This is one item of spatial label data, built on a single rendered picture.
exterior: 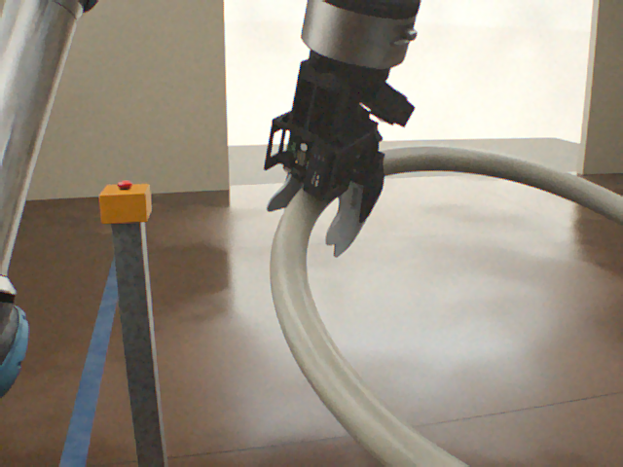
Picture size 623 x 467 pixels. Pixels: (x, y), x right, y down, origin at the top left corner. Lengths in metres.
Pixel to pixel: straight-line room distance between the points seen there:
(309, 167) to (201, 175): 6.11
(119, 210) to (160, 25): 4.96
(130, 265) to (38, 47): 0.87
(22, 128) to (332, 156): 0.53
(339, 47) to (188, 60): 6.03
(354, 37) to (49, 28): 0.59
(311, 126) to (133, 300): 1.28
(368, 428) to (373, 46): 0.28
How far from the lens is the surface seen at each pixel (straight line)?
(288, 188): 0.61
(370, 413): 0.39
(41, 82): 0.96
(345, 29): 0.48
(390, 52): 0.50
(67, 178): 6.71
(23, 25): 0.98
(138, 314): 1.76
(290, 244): 0.49
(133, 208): 1.64
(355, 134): 0.54
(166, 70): 6.50
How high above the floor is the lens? 1.42
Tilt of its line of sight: 17 degrees down
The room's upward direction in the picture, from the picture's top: straight up
